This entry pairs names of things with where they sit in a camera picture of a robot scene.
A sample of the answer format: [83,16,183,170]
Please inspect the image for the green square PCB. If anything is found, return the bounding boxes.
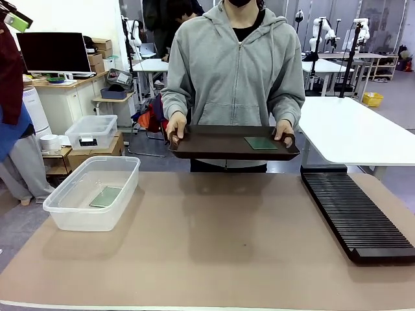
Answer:
[243,136,279,151]
[89,186,123,208]

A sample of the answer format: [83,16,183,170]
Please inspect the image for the dark brown serving tray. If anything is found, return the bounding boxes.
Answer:
[168,124,301,161]

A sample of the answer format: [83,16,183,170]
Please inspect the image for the person's right forearm grey sleeve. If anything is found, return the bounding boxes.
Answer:
[161,86,193,119]

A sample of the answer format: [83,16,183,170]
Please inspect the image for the person's left forearm grey sleeve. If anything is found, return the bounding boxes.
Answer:
[269,92,306,128]

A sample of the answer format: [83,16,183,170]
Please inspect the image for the stacked cardboard boxes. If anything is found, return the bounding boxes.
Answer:
[86,37,113,73]

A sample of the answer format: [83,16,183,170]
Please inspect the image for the person's right hand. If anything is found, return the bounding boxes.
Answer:
[165,111,188,146]

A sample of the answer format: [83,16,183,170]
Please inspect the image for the person's left hand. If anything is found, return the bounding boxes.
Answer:
[273,119,296,146]

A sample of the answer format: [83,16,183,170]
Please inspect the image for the black computer monitor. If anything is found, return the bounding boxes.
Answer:
[16,32,93,75]

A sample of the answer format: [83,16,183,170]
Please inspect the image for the person in maroon top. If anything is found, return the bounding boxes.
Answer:
[0,18,56,205]

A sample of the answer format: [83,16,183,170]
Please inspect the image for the white air purifier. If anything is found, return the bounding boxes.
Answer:
[21,85,53,140]

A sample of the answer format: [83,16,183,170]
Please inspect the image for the white cabinet desk wooden top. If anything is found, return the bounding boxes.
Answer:
[24,70,108,135]

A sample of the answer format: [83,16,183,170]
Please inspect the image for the grey tilted tray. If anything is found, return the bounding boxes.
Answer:
[106,67,133,86]

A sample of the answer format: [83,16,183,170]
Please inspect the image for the dark blue plastic bin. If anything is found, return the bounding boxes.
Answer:
[100,86,128,99]

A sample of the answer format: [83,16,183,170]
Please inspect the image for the small wooden side table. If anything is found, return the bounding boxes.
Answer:
[91,90,137,130]

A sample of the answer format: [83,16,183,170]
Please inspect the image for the white round device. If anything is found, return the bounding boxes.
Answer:
[39,133,62,152]

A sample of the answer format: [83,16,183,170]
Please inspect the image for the clear lidded storage box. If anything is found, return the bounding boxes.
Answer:
[64,114,119,151]

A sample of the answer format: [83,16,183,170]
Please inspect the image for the white background table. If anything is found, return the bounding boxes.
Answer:
[131,58,169,95]
[301,58,356,97]

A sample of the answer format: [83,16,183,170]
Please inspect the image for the person in dark clothes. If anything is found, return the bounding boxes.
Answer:
[142,0,206,63]

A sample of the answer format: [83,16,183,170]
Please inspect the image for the brown cardboard box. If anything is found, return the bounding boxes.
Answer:
[67,131,126,171]

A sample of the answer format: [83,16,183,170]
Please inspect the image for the red bag on chair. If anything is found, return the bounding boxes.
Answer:
[137,93,169,133]

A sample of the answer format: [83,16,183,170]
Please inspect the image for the clear plastic bin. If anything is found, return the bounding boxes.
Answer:
[42,155,141,232]

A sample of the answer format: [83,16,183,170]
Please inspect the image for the person in grey hoodie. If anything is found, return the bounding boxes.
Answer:
[161,0,306,173]

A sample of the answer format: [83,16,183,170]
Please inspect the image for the black pole stand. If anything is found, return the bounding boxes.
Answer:
[338,21,363,98]

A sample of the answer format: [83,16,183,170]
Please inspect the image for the large white table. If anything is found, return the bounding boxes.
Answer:
[297,95,415,167]

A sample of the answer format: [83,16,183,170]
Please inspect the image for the yellow plastic basket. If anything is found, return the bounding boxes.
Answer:
[362,91,385,108]

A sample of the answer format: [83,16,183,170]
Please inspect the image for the wooden shelf unit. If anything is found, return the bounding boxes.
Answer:
[319,51,399,82]

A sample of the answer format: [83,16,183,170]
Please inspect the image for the black slotted PCB rack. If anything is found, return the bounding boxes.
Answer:
[300,164,415,265]

